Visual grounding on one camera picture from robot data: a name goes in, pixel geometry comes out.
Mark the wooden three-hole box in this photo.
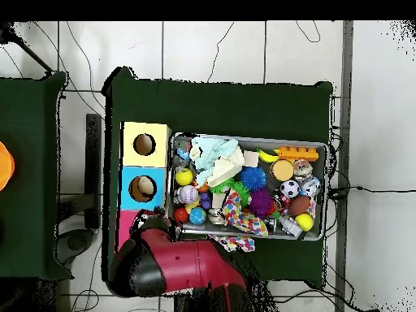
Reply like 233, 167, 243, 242
115, 121, 171, 253

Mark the orange foam disc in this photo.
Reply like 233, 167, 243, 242
270, 158, 296, 182

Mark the green spiky ball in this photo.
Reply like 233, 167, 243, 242
210, 177, 236, 195
233, 180, 252, 208

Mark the brown toy football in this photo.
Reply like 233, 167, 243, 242
288, 195, 312, 219

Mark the blue spiky ball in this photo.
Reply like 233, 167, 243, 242
239, 166, 268, 193

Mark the purple knobbly toy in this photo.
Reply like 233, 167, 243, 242
249, 188, 275, 219

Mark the orange toy brick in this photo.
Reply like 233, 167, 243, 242
277, 145, 319, 163

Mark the white baseball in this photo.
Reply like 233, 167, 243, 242
178, 184, 200, 205

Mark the shallow mesh bin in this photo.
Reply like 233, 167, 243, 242
163, 131, 328, 241

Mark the black upright panel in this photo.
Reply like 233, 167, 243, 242
84, 113, 102, 230

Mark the orange round object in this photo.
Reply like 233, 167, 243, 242
0, 141, 16, 193

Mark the dark green side-table cloth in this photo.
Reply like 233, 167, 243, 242
0, 71, 74, 281

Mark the plain yellow ball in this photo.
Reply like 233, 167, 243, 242
294, 212, 315, 232

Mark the pale yellow muslin cloth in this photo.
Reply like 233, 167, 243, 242
206, 151, 245, 189

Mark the teal muslin cloth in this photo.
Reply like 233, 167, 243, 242
188, 136, 240, 187

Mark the blue green globe ball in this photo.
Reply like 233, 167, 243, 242
188, 206, 208, 226

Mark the dark green table cloth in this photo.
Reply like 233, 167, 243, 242
102, 66, 334, 288

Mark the black cable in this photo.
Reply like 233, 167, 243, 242
327, 185, 416, 197

